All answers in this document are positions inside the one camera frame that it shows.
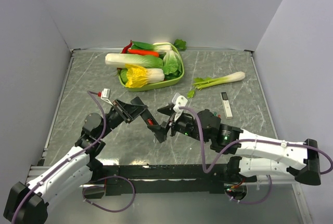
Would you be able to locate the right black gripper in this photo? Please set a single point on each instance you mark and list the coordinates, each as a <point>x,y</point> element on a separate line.
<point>162,131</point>

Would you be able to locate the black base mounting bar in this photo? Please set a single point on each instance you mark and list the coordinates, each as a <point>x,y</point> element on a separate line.
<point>126,179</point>

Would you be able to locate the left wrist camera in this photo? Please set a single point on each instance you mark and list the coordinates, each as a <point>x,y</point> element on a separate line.
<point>104,95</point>

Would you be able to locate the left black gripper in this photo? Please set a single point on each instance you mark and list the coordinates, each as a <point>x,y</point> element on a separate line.
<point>130,112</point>

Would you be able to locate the dark red chili pepper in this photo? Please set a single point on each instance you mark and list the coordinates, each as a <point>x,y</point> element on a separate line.
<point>126,48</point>

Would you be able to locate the green lettuce leaf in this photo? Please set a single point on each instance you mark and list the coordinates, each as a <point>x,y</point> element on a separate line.
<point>172,63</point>

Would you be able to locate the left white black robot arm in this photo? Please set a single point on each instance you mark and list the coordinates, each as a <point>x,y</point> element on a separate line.
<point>32,202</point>

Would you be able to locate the green plastic tray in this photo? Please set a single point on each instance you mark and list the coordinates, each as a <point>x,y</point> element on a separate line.
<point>179,45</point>

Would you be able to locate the red green battery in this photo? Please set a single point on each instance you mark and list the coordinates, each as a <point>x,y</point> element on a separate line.
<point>150,121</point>

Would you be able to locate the long white green cabbage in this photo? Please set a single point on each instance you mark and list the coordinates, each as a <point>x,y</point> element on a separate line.
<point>121,60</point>

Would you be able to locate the bok choy in tray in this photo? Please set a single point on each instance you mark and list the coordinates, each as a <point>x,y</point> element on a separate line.
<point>160,48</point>

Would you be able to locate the black remote control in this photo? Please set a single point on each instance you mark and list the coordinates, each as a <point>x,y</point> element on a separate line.
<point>147,115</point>

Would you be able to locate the white remote battery cover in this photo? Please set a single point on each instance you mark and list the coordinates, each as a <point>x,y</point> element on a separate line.
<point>226,105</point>

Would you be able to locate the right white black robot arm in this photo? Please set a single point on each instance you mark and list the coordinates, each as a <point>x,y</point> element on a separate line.
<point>251,154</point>

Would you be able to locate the yellow leaf cabbage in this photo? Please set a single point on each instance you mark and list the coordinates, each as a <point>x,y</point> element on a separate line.
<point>138,76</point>

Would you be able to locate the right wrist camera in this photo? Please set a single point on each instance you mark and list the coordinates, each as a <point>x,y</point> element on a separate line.
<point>178,101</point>

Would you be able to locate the celery stalk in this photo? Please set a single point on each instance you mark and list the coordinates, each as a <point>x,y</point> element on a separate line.
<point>202,83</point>

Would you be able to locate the orange red chili pepper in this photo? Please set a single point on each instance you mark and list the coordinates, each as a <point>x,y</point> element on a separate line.
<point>143,52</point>

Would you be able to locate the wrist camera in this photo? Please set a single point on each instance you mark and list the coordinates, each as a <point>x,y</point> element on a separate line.
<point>104,95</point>
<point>178,101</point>

